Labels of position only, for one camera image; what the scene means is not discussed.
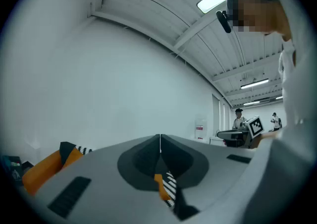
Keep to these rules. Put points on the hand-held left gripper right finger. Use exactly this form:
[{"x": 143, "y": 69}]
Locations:
[{"x": 218, "y": 181}]

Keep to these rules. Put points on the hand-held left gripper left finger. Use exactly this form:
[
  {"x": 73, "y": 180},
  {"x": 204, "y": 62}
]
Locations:
[{"x": 99, "y": 181}]

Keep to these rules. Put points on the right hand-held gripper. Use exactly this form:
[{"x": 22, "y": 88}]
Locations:
[{"x": 255, "y": 127}]

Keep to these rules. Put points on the person's right forearm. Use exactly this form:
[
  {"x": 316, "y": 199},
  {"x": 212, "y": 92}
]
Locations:
[{"x": 257, "y": 142}]

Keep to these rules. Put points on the white appliance with red label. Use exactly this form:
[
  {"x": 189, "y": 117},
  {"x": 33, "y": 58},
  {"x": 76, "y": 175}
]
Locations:
[{"x": 200, "y": 126}]

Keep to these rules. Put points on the teal printed bag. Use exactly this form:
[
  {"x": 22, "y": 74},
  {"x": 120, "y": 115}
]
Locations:
[{"x": 12, "y": 166}]

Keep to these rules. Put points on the person's white shirt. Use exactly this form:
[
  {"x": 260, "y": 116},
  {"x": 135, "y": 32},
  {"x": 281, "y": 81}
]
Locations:
[{"x": 297, "y": 81}]

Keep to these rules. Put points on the person's head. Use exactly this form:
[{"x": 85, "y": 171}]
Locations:
[{"x": 272, "y": 19}]

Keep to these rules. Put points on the black head-worn camera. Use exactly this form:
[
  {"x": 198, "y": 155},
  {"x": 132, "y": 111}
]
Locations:
[{"x": 224, "y": 22}]

